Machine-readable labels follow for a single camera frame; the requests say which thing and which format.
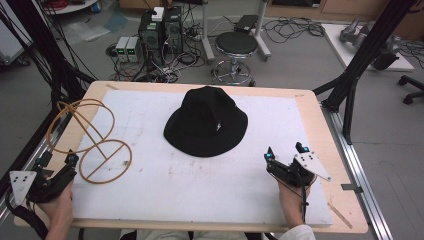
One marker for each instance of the white box with black plug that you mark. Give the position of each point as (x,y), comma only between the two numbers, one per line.
(158,14)

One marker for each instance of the thin wooden stick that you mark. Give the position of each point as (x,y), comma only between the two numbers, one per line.
(340,215)

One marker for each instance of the aluminium rail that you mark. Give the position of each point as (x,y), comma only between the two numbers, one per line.
(30,156)
(360,173)

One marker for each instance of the grey metal stand leg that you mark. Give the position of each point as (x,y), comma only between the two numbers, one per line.
(206,36)
(262,36)

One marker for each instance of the black computer tower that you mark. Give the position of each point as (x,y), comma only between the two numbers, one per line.
(150,36)
(173,30)

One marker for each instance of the person's left hand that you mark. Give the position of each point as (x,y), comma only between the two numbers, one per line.
(58,208)

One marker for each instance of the white round table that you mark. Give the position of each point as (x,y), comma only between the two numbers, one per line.
(71,6)

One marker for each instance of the black round stool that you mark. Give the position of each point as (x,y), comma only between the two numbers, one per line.
(236,43)

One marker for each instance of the person's right hand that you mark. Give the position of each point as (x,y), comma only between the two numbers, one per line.
(291,203)

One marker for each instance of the white foam mat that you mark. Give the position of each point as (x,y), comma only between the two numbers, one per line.
(186,190)

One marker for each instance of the black bucket hat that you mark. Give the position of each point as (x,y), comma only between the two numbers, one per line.
(200,123)

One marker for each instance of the grey metal bracket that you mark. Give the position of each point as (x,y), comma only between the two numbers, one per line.
(351,188)

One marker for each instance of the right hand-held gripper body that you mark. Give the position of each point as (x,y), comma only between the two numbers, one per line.
(300,170)

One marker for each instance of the grey bench power supply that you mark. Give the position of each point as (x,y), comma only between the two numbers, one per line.
(134,49)
(122,49)

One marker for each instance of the black metal frame strut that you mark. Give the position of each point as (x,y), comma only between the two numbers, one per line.
(363,56)

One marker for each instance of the black flat box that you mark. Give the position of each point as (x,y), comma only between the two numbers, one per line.
(246,23)

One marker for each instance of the white floor platform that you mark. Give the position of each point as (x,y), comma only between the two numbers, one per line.
(336,46)

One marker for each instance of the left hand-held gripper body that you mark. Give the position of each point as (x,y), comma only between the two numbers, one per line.
(46,188)

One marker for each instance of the black office chair base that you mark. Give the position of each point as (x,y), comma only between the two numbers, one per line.
(411,88)

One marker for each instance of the clear plastic sheet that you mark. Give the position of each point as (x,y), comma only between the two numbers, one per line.
(86,31)

